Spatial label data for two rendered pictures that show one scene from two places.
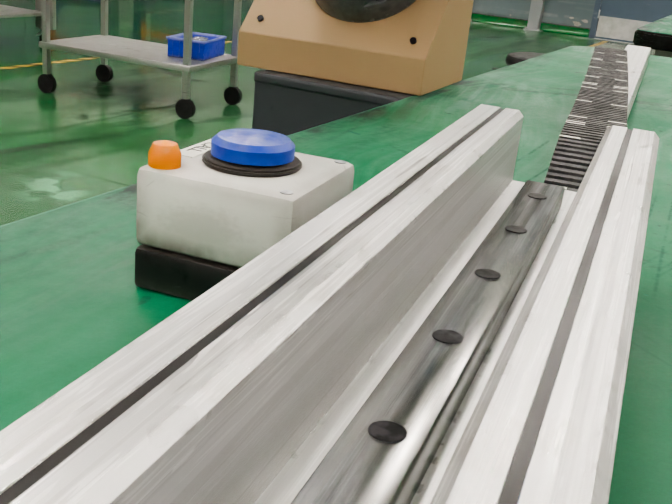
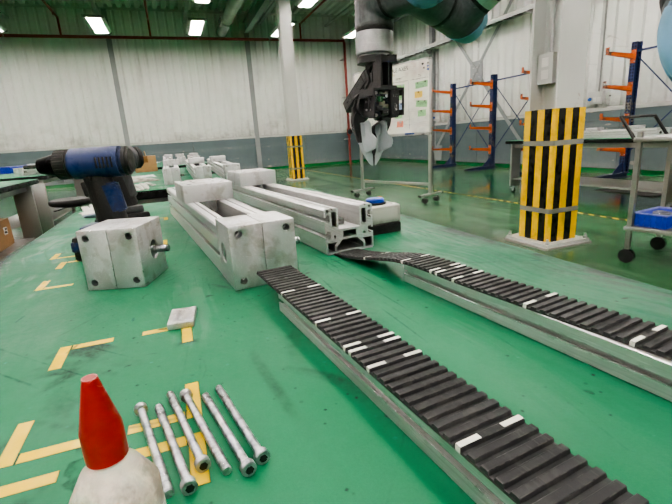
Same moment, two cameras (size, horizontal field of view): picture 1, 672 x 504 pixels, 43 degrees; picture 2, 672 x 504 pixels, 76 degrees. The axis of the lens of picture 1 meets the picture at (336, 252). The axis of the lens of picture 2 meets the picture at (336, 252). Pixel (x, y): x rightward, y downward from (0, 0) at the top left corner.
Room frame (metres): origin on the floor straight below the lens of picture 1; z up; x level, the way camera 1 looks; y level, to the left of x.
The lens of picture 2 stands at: (1.01, -0.68, 0.99)
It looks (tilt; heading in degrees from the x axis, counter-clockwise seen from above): 15 degrees down; 136
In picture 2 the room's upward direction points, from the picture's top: 4 degrees counter-clockwise
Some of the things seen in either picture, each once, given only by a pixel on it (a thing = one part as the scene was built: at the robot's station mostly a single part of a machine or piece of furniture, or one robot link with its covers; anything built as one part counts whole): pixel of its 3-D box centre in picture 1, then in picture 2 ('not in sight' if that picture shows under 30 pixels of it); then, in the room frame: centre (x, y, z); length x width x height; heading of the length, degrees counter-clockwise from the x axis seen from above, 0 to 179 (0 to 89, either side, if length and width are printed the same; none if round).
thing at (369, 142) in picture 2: not in sight; (370, 143); (0.42, 0.02, 0.97); 0.06 x 0.03 x 0.09; 161
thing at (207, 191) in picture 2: not in sight; (203, 195); (0.03, -0.17, 0.87); 0.16 x 0.11 x 0.07; 161
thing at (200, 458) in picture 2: not in sight; (184, 425); (0.72, -0.57, 0.78); 0.11 x 0.01 x 0.01; 167
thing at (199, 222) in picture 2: not in sight; (206, 214); (0.03, -0.17, 0.82); 0.80 x 0.10 x 0.09; 161
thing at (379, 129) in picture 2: not in sight; (383, 142); (0.43, 0.05, 0.97); 0.06 x 0.03 x 0.09; 161
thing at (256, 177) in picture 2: not in sight; (251, 181); (-0.14, 0.09, 0.87); 0.16 x 0.11 x 0.07; 161
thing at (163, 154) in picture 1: (165, 152); not in sight; (0.38, 0.08, 0.85); 0.02 x 0.02 x 0.01
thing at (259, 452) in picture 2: not in sight; (238, 418); (0.75, -0.54, 0.78); 0.11 x 0.01 x 0.01; 166
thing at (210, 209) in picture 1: (264, 223); (372, 217); (0.40, 0.04, 0.81); 0.10 x 0.08 x 0.06; 71
